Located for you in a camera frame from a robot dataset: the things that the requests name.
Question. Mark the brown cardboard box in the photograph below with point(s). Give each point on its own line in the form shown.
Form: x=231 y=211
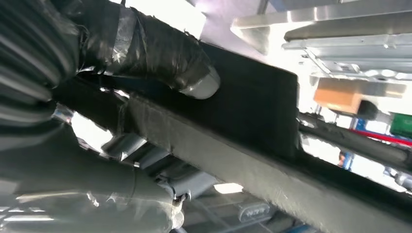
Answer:
x=338 y=99

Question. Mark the silver metal workbench frame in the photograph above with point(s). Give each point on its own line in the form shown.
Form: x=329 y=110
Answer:
x=322 y=48

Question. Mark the green plastic crate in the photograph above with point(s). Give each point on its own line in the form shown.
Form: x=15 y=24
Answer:
x=402 y=125

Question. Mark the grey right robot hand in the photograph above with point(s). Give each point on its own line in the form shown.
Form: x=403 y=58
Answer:
x=80 y=180

